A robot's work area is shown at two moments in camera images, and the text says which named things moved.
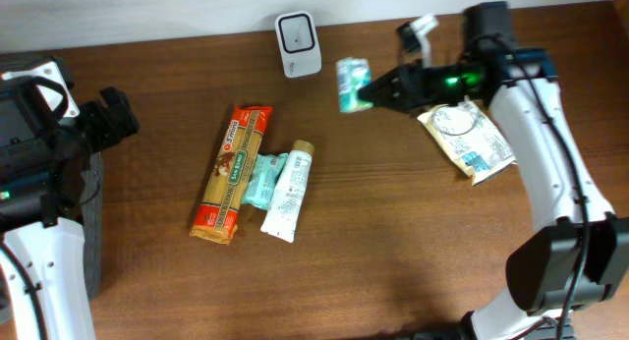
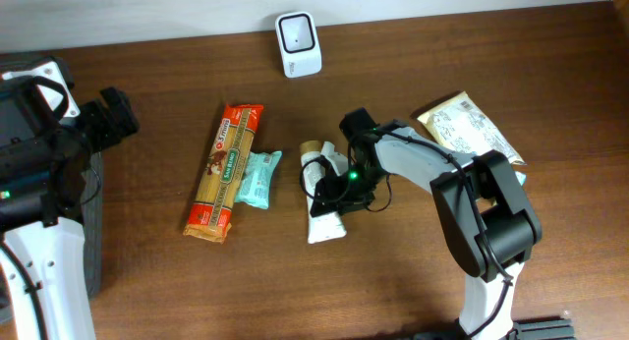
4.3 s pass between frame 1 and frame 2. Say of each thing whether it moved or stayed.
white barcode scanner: stayed
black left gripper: stayed
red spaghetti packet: moved
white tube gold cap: moved
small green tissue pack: moved
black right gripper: moved
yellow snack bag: stayed
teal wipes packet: moved
